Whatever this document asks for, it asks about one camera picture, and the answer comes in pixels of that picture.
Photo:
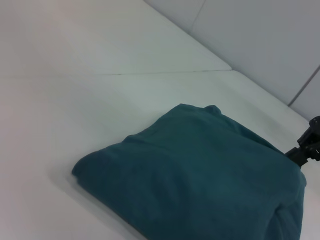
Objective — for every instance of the teal blue shirt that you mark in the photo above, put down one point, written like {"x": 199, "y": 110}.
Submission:
{"x": 187, "y": 180}

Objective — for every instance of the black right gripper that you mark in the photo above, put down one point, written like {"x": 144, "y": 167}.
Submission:
{"x": 311, "y": 138}

